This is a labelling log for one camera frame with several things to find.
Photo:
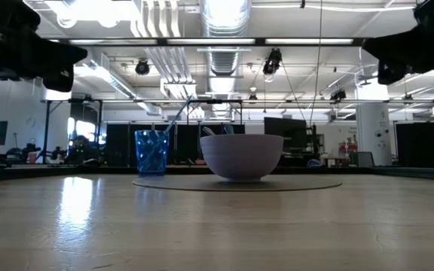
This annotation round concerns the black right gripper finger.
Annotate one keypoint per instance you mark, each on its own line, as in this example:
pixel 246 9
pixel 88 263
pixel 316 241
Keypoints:
pixel 398 52

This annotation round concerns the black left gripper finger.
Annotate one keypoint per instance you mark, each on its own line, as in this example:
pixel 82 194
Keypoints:
pixel 58 60

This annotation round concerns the light blue drinking straw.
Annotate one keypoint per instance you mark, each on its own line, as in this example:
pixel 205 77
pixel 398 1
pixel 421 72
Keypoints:
pixel 179 113

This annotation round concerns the lavender bowl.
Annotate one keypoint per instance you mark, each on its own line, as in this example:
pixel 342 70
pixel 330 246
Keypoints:
pixel 241 158

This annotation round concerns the black ceiling spotlight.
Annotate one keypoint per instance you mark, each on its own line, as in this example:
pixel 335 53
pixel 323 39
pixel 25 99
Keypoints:
pixel 142 67

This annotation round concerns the white round pillar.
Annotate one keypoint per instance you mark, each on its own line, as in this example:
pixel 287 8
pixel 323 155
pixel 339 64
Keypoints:
pixel 373 135

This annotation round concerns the black overhead crossbar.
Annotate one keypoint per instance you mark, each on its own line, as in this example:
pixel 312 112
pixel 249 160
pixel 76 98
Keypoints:
pixel 153 42

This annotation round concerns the dark computer monitor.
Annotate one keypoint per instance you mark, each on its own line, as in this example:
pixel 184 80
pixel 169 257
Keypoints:
pixel 285 133

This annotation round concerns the round tan placemat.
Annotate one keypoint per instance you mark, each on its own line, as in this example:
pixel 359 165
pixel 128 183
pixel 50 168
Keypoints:
pixel 307 184

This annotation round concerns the black aluminium table frame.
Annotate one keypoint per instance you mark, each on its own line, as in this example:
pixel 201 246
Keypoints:
pixel 51 171

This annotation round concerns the black overhead camera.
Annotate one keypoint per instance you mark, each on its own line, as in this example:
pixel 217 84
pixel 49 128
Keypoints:
pixel 272 62

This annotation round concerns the silver ventilation duct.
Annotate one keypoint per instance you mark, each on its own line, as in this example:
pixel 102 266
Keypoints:
pixel 224 22

